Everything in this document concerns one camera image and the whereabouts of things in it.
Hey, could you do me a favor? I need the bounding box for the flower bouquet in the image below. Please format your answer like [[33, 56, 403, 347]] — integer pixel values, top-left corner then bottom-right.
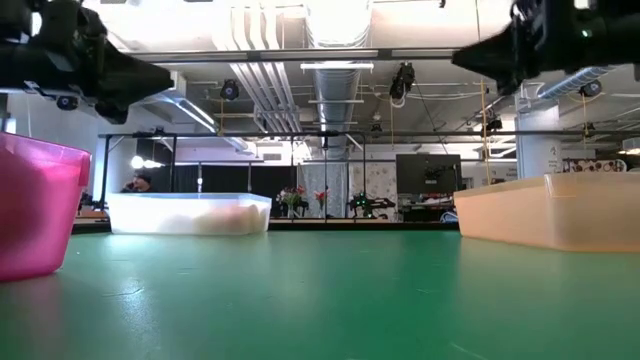
[[276, 185, 307, 219], [313, 187, 331, 219]]

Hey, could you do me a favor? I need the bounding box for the white pillar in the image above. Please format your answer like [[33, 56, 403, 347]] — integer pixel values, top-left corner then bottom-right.
[[514, 94, 562, 180]]

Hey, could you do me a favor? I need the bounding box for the tan plastic bin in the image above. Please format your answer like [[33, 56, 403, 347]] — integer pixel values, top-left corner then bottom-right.
[[453, 172, 640, 254]]

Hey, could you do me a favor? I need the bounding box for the grey overhead frame bar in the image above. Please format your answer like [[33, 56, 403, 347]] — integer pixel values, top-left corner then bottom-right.
[[123, 47, 501, 64]]

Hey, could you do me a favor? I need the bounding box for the pink plastic bin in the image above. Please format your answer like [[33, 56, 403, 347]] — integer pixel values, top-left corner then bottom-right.
[[0, 131, 93, 284]]

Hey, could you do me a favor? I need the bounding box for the hanging black camera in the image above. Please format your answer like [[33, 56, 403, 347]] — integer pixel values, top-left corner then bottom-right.
[[219, 78, 241, 102], [389, 62, 417, 101], [579, 79, 604, 99]]

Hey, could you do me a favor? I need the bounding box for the black monitor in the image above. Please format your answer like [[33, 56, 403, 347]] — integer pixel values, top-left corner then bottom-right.
[[395, 153, 463, 195]]

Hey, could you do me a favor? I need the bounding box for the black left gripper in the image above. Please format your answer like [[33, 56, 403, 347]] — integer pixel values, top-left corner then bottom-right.
[[0, 0, 175, 126]]

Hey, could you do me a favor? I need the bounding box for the green table mat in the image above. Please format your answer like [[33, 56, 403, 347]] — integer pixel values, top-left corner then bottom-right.
[[0, 229, 640, 360]]

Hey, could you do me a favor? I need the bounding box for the black background frame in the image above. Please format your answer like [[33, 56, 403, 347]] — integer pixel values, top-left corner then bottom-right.
[[97, 129, 640, 211]]

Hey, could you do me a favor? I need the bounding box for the silver ventilation duct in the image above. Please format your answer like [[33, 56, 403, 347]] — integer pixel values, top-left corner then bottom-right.
[[304, 0, 374, 161]]

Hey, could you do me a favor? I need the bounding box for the pale blue plastic bin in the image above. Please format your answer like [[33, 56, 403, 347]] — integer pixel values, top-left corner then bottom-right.
[[106, 192, 273, 237]]

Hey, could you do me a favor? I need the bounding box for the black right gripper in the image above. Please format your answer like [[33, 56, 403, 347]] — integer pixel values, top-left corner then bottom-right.
[[451, 0, 640, 97]]

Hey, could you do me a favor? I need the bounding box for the person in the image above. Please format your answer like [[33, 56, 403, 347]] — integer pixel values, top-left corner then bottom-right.
[[119, 169, 157, 194]]

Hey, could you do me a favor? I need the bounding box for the background robot with green lights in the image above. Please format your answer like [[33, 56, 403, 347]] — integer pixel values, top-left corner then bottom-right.
[[348, 192, 397, 219]]

